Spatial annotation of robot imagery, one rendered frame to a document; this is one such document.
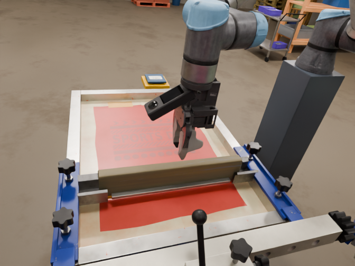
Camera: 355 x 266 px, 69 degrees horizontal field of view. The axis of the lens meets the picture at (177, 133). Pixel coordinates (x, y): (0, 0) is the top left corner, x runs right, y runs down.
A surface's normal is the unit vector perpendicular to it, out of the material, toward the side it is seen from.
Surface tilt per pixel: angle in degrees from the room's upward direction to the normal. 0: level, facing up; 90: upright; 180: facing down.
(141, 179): 90
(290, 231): 0
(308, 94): 90
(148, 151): 0
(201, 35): 90
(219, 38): 90
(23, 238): 0
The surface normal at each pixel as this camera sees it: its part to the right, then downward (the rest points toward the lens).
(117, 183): 0.28, 0.58
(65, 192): 0.12, -0.81
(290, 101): -0.95, 0.08
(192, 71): -0.49, 0.45
